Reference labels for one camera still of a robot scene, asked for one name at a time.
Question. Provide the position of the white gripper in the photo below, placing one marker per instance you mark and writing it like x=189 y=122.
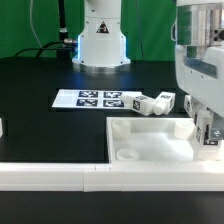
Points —
x=203 y=79

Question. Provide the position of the white square tabletop part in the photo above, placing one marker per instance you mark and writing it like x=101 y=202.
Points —
x=157 y=140

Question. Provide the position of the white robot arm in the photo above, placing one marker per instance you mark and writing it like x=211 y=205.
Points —
x=198 y=32

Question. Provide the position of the white L-shaped obstacle fence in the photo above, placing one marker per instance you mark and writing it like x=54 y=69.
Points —
x=113 y=176

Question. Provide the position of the white sheet with tags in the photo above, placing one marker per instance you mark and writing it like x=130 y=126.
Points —
x=91 y=99

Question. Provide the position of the black vertical pole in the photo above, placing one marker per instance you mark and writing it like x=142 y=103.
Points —
x=63 y=33

